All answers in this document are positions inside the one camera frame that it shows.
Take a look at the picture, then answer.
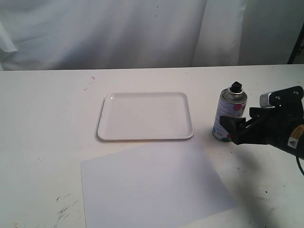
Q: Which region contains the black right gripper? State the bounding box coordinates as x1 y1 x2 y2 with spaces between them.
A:
219 99 304 159

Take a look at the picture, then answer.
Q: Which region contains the white dotted spray can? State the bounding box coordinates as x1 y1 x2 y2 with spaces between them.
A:
212 81 247 142

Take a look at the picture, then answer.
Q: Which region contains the black metal stand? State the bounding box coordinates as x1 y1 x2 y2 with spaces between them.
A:
286 0 304 65

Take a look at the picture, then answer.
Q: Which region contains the white paper sheet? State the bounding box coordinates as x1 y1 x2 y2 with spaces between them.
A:
81 139 235 228

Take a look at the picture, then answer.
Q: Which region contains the white plastic tray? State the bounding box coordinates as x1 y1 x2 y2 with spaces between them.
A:
97 92 195 141

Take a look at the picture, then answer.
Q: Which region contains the white backdrop cloth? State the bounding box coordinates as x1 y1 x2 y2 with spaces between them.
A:
0 0 298 70

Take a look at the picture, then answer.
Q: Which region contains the black right camera cable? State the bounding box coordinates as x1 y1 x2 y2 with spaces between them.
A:
295 154 304 178

